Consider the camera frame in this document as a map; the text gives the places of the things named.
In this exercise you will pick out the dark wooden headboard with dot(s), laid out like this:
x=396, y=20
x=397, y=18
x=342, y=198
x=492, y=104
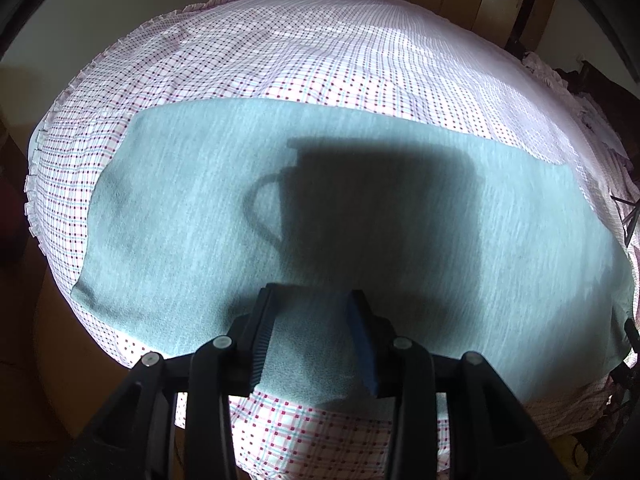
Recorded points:
x=595, y=80

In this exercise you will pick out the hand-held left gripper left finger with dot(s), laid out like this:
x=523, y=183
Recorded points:
x=262, y=334

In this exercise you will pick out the grey pants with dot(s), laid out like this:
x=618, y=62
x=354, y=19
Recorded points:
x=200, y=240

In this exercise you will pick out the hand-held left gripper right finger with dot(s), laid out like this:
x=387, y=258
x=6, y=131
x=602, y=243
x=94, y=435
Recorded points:
x=361, y=345

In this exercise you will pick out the pink checked bed sheet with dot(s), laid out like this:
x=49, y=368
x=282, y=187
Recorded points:
x=310, y=40

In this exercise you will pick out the wooden wardrobe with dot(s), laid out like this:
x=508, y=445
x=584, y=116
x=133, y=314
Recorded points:
x=480, y=0

